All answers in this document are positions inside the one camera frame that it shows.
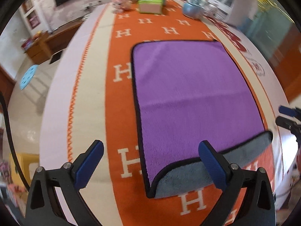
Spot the purple and grey towel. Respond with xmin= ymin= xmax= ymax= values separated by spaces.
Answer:
xmin=131 ymin=40 xmax=273 ymax=199

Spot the yellow plastic chair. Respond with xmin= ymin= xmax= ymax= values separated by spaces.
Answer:
xmin=9 ymin=153 xmax=39 ymax=191

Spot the orange H-pattern blanket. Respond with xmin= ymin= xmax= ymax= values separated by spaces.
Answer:
xmin=67 ymin=0 xmax=277 ymax=226

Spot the blue round stool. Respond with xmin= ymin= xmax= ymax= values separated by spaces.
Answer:
xmin=20 ymin=64 xmax=38 ymax=90

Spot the white appliance with cloth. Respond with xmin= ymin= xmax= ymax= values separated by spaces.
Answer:
xmin=208 ymin=0 xmax=258 ymax=27

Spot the pink white printed tablecloth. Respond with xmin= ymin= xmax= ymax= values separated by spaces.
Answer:
xmin=38 ymin=0 xmax=297 ymax=226

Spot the wooden tv cabinet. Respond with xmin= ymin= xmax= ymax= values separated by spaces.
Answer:
xmin=24 ymin=19 xmax=83 ymax=64

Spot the red snack box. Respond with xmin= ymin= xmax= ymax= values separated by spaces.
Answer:
xmin=21 ymin=38 xmax=33 ymax=51

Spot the blue castle snow globe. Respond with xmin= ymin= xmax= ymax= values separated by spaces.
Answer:
xmin=182 ymin=0 xmax=208 ymax=20

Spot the pink toy figurine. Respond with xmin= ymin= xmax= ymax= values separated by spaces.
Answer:
xmin=111 ymin=0 xmax=132 ymax=13

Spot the green tissue box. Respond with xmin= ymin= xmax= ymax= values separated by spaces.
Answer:
xmin=138 ymin=0 xmax=164 ymax=14

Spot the black cable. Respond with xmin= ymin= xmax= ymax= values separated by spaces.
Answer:
xmin=0 ymin=91 xmax=31 ymax=191

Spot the white wall shelf unit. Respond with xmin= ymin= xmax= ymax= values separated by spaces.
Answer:
xmin=19 ymin=0 xmax=42 ymax=35

